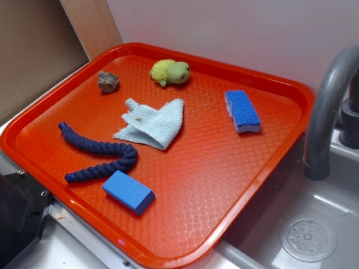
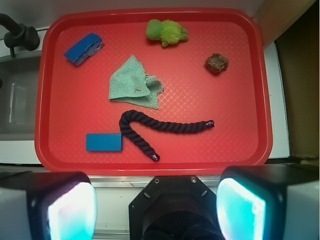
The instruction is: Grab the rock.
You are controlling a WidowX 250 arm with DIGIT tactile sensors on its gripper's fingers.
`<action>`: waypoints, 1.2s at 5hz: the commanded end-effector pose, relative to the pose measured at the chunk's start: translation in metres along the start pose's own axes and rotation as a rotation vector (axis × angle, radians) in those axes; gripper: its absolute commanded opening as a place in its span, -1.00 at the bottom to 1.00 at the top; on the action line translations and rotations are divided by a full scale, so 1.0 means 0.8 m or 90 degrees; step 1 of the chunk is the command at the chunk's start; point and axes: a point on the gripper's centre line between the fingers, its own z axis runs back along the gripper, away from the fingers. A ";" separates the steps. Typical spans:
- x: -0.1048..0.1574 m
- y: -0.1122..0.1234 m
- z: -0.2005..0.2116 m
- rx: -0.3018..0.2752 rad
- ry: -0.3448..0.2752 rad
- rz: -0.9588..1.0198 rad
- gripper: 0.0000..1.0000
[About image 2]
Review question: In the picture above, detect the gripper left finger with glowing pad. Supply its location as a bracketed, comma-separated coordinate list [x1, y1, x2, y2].
[0, 171, 97, 240]

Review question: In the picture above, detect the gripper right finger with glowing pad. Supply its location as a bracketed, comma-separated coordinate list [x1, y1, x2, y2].
[216, 165, 320, 240]

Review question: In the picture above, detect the brown rock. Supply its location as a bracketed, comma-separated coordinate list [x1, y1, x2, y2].
[204, 53, 229, 74]

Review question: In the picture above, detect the blue rectangular block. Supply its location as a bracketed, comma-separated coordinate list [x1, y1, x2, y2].
[85, 133, 123, 152]

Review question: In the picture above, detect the red plastic tray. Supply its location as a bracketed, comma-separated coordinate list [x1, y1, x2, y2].
[35, 8, 273, 176]

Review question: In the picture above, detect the metal sink basin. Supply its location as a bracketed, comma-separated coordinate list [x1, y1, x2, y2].
[0, 56, 41, 141]

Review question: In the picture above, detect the teal woven cloth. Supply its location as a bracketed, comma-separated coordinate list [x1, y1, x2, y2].
[108, 55, 164, 110]

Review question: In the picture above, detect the blue sponge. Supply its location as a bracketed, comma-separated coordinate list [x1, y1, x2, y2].
[64, 33, 104, 66]

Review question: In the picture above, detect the black faucet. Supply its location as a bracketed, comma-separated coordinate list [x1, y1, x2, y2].
[0, 13, 40, 58]

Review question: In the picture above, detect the green plush toy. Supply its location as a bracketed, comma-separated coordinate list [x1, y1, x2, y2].
[145, 19, 189, 48]

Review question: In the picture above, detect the dark purple rope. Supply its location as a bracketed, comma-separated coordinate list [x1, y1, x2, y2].
[118, 110, 216, 163]

